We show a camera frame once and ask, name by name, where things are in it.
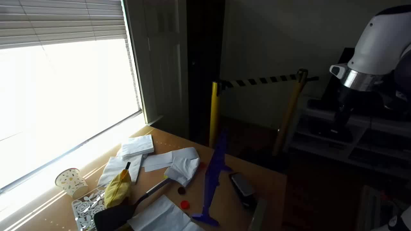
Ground white low shelf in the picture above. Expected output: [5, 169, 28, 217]
[287, 96, 411, 179]

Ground black and yellow barrier tape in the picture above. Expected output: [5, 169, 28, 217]
[218, 74, 320, 94]

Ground blue plastic stand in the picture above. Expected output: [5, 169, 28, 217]
[192, 129, 232, 227]

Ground crumpled white paper bag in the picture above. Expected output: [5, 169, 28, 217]
[164, 147, 201, 187]

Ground white panel door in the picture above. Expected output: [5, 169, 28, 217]
[125, 0, 190, 139]

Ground white paper sheet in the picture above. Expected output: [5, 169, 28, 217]
[142, 151, 174, 172]

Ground stack of white napkins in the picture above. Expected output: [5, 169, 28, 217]
[121, 134, 155, 160]

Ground large white napkin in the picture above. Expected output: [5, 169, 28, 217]
[127, 194, 205, 231]

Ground yellow pouch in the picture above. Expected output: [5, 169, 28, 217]
[104, 162, 132, 209]

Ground window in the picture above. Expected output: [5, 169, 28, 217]
[0, 38, 144, 195]

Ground white floral cutout napkin holder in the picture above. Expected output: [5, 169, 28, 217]
[71, 187, 107, 231]

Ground speckled paper cup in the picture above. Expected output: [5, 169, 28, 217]
[55, 168, 89, 199]

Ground white window blinds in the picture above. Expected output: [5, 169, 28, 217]
[0, 0, 128, 50]

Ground yellow stanchion post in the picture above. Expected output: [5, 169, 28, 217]
[272, 68, 309, 157]
[209, 81, 223, 148]

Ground black spatula with silver handle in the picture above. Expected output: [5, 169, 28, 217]
[94, 177, 174, 231]

